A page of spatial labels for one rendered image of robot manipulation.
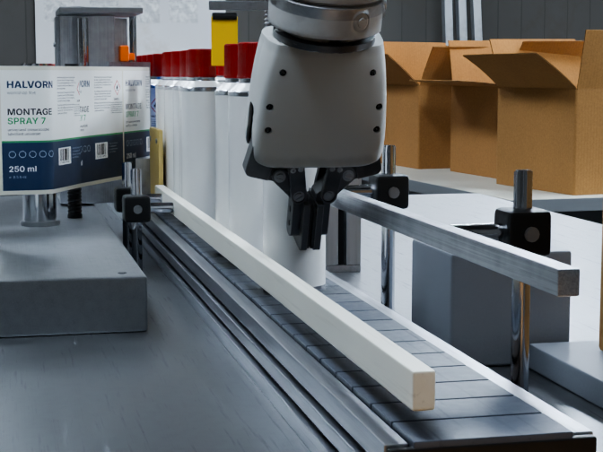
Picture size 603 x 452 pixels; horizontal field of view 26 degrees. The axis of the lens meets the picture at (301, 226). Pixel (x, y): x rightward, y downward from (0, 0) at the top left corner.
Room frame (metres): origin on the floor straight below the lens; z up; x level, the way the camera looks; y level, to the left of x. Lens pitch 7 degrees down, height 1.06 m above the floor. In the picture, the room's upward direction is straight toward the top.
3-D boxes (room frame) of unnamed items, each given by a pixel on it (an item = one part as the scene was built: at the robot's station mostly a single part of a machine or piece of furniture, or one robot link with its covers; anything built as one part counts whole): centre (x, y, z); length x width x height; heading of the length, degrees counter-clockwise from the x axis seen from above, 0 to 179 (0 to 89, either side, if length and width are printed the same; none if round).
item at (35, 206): (1.52, 0.31, 0.97); 0.05 x 0.05 x 0.19
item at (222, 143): (1.27, 0.06, 0.98); 0.05 x 0.05 x 0.20
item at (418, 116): (3.96, -0.41, 0.97); 0.45 x 0.44 x 0.37; 110
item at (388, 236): (1.12, -0.05, 0.91); 0.07 x 0.03 x 0.17; 103
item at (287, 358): (1.43, 0.09, 0.85); 1.65 x 0.11 x 0.05; 13
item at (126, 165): (1.58, 0.20, 0.89); 0.06 x 0.03 x 0.12; 103
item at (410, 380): (1.14, 0.06, 0.91); 1.07 x 0.01 x 0.02; 13
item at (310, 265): (1.06, 0.01, 0.98); 0.05 x 0.05 x 0.20
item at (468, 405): (1.43, 0.09, 0.86); 1.65 x 0.08 x 0.04; 13
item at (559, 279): (1.15, -0.01, 0.96); 1.07 x 0.01 x 0.01; 13
